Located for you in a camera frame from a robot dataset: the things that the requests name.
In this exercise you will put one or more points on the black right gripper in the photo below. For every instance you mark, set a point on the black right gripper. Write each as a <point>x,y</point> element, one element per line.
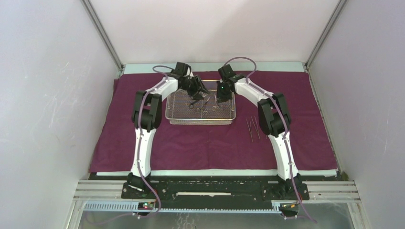
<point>220,97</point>

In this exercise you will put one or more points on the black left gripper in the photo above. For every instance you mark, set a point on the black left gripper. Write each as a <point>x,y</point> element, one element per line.
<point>198,87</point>

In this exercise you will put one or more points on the metal mesh instrument tray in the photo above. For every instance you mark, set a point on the metal mesh instrument tray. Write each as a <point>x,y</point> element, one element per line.
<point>181,109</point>

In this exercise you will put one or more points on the magenta surgical wrap cloth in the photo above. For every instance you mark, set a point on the magenta surgical wrap cloth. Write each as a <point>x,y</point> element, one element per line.
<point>197,147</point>

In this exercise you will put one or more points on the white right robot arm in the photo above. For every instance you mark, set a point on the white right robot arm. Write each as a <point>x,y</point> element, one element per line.
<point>274,120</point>

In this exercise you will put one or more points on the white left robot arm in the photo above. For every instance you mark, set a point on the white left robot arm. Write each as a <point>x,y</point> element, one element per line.
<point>147,114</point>

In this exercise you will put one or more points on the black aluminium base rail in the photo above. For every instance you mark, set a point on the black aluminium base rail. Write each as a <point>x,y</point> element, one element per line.
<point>252,196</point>

